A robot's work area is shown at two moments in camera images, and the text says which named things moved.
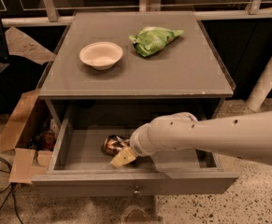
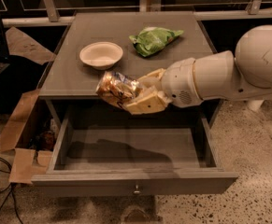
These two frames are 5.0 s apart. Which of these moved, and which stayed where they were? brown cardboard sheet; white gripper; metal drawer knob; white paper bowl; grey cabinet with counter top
Moved: white gripper
Stayed: white paper bowl; brown cardboard sheet; grey cabinet with counter top; metal drawer knob
